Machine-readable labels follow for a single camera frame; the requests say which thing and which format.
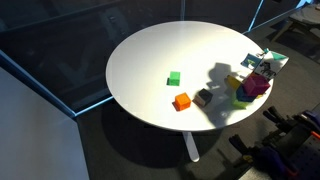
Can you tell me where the orange foam cube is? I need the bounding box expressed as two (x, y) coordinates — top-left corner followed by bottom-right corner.
(173, 92), (192, 112)

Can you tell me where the black pegboard cart with clamps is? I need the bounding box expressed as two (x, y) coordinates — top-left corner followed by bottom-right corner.
(228, 105), (320, 180)

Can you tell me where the zebra print plush cube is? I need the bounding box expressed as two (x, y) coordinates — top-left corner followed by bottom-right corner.
(254, 49), (290, 81)

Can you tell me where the green foam cube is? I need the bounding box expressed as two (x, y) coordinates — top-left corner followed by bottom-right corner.
(166, 70), (182, 87)

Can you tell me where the blue metal railing frame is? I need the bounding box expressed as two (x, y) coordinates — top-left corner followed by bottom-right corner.
(0, 0), (320, 119)

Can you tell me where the yellow toy banana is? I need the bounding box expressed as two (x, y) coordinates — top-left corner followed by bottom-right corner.
(226, 74), (243, 91)

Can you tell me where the lime green foam block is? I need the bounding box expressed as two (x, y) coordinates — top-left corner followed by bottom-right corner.
(231, 94), (250, 110)

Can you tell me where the white table leg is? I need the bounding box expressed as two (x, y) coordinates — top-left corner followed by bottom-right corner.
(181, 131), (201, 164)

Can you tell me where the blue number four plush cube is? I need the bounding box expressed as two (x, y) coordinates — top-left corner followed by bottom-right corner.
(240, 52), (264, 71)

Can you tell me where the blue foam cube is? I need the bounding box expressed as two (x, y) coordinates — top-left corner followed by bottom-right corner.
(235, 85), (258, 103)

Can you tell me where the dark grey foam cube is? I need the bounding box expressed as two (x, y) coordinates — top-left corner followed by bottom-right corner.
(193, 88), (214, 108)

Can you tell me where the wooden stool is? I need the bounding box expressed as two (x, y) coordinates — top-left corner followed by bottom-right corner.
(271, 3), (320, 43)

